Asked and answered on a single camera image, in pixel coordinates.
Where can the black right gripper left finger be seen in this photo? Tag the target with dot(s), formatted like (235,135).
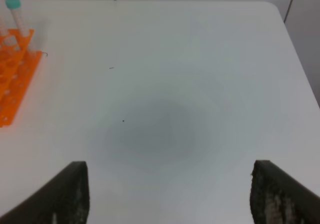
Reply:
(64,199)

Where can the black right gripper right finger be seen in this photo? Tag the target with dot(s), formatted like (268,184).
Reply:
(276,197)

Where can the orange test tube rack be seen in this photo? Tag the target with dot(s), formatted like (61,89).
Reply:
(17,67)

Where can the back row tube five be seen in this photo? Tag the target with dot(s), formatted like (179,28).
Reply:
(6,31)

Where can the back row tube six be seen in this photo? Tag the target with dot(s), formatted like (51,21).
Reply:
(24,31)

